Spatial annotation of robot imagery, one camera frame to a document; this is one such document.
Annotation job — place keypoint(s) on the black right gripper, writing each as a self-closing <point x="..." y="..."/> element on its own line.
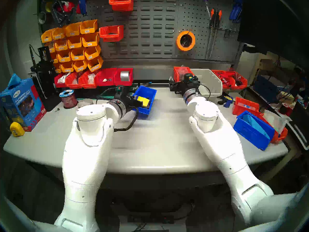
<point x="186" y="86"/>

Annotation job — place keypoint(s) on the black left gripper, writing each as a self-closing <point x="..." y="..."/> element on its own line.
<point x="128" y="102"/>

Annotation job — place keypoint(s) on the small red parts bin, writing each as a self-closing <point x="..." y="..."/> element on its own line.
<point x="177" y="75"/>

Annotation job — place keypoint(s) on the blue bin with hand tools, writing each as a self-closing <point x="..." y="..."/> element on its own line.
<point x="146" y="112"/>

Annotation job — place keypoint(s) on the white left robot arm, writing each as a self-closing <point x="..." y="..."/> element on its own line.
<point x="84" y="156"/>

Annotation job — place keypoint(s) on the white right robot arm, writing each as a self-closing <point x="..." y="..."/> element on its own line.
<point x="217" y="142"/>

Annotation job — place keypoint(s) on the red hand tool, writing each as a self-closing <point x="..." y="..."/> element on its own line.
<point x="224" y="78"/>

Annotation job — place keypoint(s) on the red bin with red tool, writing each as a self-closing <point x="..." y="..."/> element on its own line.
<point x="229" y="85"/>

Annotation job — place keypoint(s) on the yellow notepad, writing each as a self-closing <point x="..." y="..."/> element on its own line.
<point x="144" y="101"/>

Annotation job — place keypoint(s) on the clear plastic parts bag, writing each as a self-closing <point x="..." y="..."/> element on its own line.
<point x="182" y="70"/>

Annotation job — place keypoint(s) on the black pen blue tip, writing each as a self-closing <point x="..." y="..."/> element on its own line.
<point x="146" y="84"/>

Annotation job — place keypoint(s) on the green cutting mat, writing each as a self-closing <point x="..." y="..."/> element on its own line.
<point x="107" y="97"/>

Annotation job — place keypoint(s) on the orange tape roll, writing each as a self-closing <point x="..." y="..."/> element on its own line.
<point x="185" y="49"/>

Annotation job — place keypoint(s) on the clear blade box black label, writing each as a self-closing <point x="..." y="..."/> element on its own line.
<point x="106" y="80"/>

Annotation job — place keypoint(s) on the grey pegboard with screwdrivers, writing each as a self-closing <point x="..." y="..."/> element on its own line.
<point x="201" y="54"/>

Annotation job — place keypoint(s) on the large white plastic bin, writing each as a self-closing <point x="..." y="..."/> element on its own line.
<point x="213" y="87"/>

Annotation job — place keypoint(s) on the clear bag of screws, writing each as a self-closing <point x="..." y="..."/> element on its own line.
<point x="91" y="78"/>

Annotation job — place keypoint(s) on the orange-red plastic storage bin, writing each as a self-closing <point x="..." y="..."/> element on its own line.
<point x="84" y="85"/>
<point x="71" y="85"/>

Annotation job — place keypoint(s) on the yellow bin labelled M4-0.7X6 HEX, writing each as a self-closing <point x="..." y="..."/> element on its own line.
<point x="95" y="64"/>

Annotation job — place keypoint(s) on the metal peg hook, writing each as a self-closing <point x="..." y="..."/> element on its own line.
<point x="192" y="28"/>

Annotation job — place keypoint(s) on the blue yellow bar clamp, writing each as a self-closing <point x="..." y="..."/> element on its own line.
<point x="227" y="99"/>

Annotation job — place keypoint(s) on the yellow bin labelled M3-6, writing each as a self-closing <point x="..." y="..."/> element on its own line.
<point x="92" y="55"/>

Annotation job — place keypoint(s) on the yellow bin labelled M2.5-5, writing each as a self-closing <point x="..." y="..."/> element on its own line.
<point x="80" y="67"/>

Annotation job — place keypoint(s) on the red louvre-hung bin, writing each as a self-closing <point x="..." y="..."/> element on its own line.
<point x="122" y="6"/>
<point x="111" y="37"/>

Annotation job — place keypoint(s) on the red bin with blue label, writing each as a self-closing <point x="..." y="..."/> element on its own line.
<point x="239" y="110"/>

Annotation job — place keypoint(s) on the yellow bin labelled M3-8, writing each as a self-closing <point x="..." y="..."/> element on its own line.
<point x="77" y="56"/>

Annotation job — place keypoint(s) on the yellow bin labelled M3-4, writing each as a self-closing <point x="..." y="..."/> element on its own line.
<point x="90" y="42"/>

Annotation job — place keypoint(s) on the white plastic bag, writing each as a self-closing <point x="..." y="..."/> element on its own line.
<point x="63" y="78"/>

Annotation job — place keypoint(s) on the yellow bin labelled M2.5-6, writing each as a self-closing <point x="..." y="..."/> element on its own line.
<point x="66" y="68"/>

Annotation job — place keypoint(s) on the red bin with white bag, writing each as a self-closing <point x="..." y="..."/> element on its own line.
<point x="56" y="84"/>

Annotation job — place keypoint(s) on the yellow bin labelled M4-6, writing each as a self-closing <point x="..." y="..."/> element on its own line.
<point x="74" y="44"/>

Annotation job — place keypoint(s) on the yellow bin labelled M3-12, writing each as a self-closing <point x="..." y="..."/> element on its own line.
<point x="64" y="58"/>

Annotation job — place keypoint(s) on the yellow screw bin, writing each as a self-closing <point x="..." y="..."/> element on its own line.
<point x="46" y="36"/>
<point x="57" y="68"/>
<point x="52" y="47"/>
<point x="54" y="58"/>

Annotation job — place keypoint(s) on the yellow bin labelled M3X6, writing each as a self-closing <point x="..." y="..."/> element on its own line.
<point x="88" y="29"/>

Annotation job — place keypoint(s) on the blue spring clamps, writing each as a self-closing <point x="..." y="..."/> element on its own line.
<point x="235" y="11"/>

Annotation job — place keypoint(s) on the folded blue cloth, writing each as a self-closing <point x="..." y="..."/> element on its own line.
<point x="256" y="124"/>

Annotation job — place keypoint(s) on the dark blue crate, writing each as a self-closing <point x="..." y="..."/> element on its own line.
<point x="266" y="87"/>

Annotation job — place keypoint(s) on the blue bin with cloth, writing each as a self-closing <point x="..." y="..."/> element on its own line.
<point x="251" y="134"/>

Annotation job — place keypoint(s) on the grey pegboard with yellow bins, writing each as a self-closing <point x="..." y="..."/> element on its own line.
<point x="93" y="8"/>

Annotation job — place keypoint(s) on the yellow bin labelled M3X8 BAD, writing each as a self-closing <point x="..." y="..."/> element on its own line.
<point x="58" y="34"/>

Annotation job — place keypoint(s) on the white paper packet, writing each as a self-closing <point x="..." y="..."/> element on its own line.
<point x="275" y="120"/>

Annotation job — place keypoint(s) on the black grey vise clamp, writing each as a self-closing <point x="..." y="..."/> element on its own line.
<point x="60" y="18"/>

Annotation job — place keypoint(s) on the blue cleaning cloths box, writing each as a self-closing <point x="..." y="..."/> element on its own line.
<point x="21" y="102"/>

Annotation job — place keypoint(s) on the brown cardboard box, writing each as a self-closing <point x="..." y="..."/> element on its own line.
<point x="287" y="98"/>

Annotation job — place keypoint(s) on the red white tape roll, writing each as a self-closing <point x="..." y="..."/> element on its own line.
<point x="66" y="6"/>

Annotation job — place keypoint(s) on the black power strip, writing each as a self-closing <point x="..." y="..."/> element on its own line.
<point x="149" y="219"/>

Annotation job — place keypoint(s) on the black monitor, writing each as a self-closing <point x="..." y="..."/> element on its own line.
<point x="275" y="21"/>

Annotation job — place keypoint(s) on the orange-red bin with paper packet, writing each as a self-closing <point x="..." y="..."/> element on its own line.
<point x="281" y="137"/>

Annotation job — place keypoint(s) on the yellow tape measure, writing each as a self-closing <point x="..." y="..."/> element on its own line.
<point x="17" y="130"/>

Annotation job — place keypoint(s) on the blue cloth in dispenser box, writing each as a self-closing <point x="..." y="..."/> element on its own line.
<point x="14" y="81"/>

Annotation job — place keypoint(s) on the grey hanging tape roll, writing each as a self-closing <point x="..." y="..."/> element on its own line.
<point x="38" y="17"/>

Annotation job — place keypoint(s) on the yellow hanging tape roll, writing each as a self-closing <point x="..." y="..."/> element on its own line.
<point x="47" y="6"/>

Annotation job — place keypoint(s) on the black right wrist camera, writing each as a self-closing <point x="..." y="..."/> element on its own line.
<point x="188" y="77"/>

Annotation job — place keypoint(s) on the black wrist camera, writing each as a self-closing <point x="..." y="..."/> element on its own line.
<point x="122" y="90"/>
<point x="188" y="77"/>

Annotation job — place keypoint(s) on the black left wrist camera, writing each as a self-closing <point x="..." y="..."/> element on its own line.
<point x="122" y="90"/>

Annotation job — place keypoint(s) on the grey duct tape roll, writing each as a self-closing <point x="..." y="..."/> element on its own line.
<point x="84" y="103"/>

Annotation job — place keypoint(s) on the grey louvred wall panel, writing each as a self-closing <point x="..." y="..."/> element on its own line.
<point x="150" y="28"/>

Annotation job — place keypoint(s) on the metal tool holder rail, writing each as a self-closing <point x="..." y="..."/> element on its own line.
<point x="223" y="29"/>

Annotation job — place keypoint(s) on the black metal frame stand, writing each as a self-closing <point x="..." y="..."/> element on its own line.
<point x="45" y="72"/>

